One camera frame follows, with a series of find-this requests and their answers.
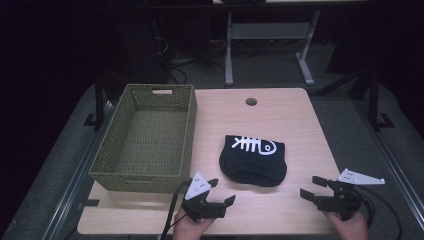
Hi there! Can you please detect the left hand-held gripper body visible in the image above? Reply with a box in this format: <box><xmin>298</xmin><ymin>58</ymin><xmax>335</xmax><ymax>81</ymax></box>
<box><xmin>181</xmin><ymin>171</ymin><xmax>228</xmax><ymax>223</ymax></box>

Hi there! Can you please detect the person's right hand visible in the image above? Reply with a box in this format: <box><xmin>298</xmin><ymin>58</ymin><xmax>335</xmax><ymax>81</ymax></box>
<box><xmin>323</xmin><ymin>209</ymin><xmax>370</xmax><ymax>240</ymax></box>

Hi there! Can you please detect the black beanie with fishbone print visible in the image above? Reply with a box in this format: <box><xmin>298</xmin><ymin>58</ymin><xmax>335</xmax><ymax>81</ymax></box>
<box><xmin>218</xmin><ymin>134</ymin><xmax>288</xmax><ymax>188</ymax></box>

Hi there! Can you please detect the black cable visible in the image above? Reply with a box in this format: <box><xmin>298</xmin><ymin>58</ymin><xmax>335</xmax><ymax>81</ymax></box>
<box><xmin>353</xmin><ymin>185</ymin><xmax>403</xmax><ymax>240</ymax></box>
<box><xmin>160</xmin><ymin>178</ymin><xmax>193</xmax><ymax>240</ymax></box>

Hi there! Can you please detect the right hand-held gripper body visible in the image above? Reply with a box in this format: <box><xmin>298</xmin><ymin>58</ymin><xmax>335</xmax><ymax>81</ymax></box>
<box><xmin>314</xmin><ymin>168</ymin><xmax>386</xmax><ymax>222</ymax></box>

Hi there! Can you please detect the person's left hand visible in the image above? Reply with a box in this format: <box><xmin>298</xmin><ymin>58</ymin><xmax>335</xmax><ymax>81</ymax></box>
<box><xmin>172</xmin><ymin>207</ymin><xmax>217</xmax><ymax>240</ymax></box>

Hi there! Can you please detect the grey metal desk frame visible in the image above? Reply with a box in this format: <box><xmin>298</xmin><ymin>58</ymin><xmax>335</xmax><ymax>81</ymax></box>
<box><xmin>223</xmin><ymin>9</ymin><xmax>322</xmax><ymax>88</ymax></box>

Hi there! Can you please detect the bundle of floor cables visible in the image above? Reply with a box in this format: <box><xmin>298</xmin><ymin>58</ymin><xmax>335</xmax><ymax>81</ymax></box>
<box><xmin>153</xmin><ymin>18</ymin><xmax>228</xmax><ymax>85</ymax></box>

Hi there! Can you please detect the green woven basket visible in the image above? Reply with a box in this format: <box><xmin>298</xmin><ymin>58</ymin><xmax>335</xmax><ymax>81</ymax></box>
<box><xmin>88</xmin><ymin>83</ymin><xmax>198</xmax><ymax>195</ymax></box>

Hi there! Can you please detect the black metal stand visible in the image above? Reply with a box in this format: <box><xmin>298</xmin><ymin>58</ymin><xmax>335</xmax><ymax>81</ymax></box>
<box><xmin>348</xmin><ymin>68</ymin><xmax>395</xmax><ymax>132</ymax></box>
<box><xmin>82</xmin><ymin>71</ymin><xmax>109</xmax><ymax>131</ymax></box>

